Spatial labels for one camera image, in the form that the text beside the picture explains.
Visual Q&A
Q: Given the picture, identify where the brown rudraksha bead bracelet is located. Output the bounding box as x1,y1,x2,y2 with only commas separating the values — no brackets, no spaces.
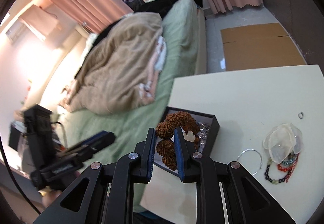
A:
154,110,201,171

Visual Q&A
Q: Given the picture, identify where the black jewelry box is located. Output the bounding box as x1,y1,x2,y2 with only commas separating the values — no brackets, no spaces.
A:
154,107,220,176

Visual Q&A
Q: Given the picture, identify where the silver chain bracelet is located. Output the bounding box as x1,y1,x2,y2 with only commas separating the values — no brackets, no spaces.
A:
197,121,213,153

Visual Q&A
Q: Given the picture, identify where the dark multicolour bead bracelet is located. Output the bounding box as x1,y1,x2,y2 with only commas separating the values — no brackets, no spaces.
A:
263,158,294,185

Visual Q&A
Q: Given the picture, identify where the red coral bracelet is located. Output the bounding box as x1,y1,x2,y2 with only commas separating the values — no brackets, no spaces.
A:
277,153,301,184

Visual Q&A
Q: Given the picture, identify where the person's right hand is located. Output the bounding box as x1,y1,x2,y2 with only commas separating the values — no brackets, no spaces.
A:
41,188,62,209

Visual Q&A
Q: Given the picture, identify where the thin silver bangle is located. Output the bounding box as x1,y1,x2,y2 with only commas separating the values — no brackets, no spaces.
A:
237,148,263,176

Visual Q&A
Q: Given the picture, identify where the beige comforter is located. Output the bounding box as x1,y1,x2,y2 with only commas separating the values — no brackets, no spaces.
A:
59,12,166,115

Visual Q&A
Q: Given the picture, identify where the green bed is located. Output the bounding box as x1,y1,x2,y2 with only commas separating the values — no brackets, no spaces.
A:
60,0,207,165

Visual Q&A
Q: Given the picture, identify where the brown cardboard sheet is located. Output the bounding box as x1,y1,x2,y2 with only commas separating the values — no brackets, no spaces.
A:
221,23,306,71

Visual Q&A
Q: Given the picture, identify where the black clothing on bed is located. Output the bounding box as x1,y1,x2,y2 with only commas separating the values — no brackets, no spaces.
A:
85,0,203,58

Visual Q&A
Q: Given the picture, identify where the wall air conditioner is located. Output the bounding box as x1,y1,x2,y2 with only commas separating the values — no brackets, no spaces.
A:
5,20,26,43

